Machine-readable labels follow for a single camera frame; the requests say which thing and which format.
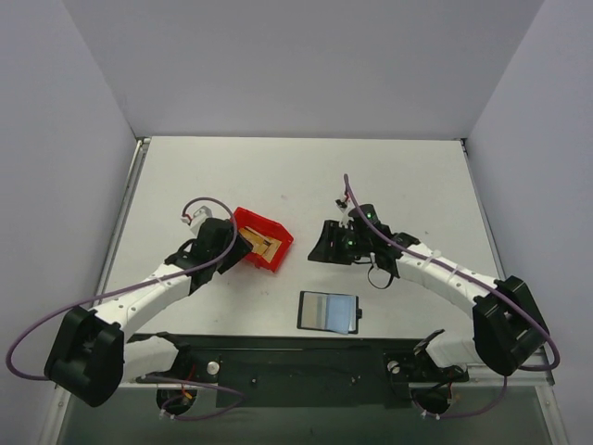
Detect red plastic bin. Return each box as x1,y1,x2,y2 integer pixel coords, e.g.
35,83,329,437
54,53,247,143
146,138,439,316
233,207,294,273

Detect black card holder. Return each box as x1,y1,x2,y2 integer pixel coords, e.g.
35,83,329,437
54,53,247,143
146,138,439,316
296,291,362,335

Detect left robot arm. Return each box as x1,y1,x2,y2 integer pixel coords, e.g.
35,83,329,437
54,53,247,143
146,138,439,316
44,218,252,407

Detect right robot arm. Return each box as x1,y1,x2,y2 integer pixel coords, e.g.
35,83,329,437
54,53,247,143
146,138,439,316
308,204,549,379

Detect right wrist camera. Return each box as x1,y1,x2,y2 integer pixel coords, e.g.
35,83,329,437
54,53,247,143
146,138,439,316
335,195,354,228

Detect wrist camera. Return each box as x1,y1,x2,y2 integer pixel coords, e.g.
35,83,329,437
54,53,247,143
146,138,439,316
335,195,354,228
180,206,212,230

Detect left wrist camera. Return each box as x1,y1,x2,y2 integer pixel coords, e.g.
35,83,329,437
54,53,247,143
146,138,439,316
180,206,212,230

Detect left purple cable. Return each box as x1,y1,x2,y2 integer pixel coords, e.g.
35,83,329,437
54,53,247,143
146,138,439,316
5,197,242,381

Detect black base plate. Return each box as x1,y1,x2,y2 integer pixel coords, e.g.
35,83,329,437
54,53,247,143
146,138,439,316
155,332,469,409

